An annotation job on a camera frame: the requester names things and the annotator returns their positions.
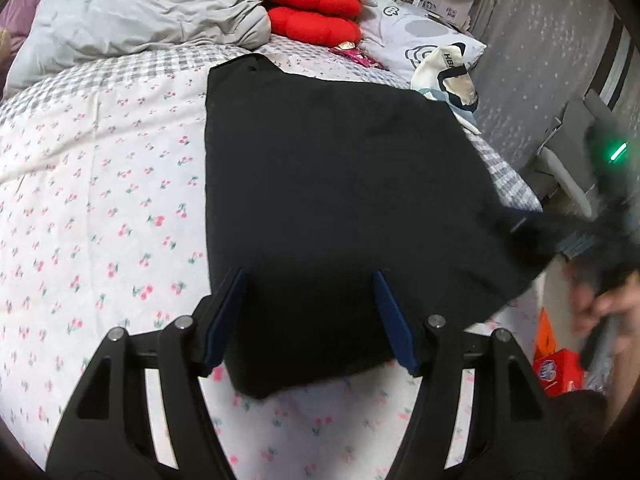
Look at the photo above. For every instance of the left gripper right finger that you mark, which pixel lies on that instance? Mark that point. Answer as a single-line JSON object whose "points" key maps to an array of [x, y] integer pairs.
{"points": [[512, 432]]}

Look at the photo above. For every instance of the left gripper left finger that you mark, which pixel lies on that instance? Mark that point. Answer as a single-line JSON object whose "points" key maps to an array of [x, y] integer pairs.
{"points": [[138, 411]]}

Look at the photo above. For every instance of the black garment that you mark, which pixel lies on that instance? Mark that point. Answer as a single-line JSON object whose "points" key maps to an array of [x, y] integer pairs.
{"points": [[354, 212]]}

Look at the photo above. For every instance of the right hand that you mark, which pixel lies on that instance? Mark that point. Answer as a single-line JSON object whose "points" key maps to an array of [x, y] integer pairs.
{"points": [[588, 308]]}

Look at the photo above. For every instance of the red tissue box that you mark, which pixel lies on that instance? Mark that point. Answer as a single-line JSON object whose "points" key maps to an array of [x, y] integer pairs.
{"points": [[559, 373]]}

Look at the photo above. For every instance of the grey office chair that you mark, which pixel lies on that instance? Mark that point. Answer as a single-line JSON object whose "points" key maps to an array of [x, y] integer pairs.
{"points": [[561, 162]]}

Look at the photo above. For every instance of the light blue folded cloth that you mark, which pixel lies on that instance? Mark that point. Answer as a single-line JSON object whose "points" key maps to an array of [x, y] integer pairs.
{"points": [[464, 117]]}

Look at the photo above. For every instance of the grey patterned curtain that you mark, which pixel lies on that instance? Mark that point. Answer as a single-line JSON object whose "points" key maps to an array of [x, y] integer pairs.
{"points": [[539, 53]]}

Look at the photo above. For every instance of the checkered cherry bed sheet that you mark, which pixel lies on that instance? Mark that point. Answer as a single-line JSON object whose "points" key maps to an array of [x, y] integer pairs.
{"points": [[102, 224]]}

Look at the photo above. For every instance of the white printed pillow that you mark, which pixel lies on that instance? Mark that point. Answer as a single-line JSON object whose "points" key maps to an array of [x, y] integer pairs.
{"points": [[400, 36]]}

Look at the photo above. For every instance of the pink snack packet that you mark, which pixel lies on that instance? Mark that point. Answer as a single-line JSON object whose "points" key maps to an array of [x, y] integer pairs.
{"points": [[353, 53]]}

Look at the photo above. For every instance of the red cushion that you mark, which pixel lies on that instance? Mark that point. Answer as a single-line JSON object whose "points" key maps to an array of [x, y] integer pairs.
{"points": [[324, 23]]}

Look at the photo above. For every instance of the grey duvet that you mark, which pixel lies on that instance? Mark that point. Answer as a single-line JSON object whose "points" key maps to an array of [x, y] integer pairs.
{"points": [[66, 33]]}

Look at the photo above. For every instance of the purple pillow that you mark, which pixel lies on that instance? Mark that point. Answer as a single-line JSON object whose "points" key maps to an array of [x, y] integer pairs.
{"points": [[17, 17]]}

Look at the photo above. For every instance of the cream tote bag navy handles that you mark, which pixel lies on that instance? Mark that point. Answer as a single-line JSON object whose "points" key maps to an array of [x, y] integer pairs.
{"points": [[443, 73]]}

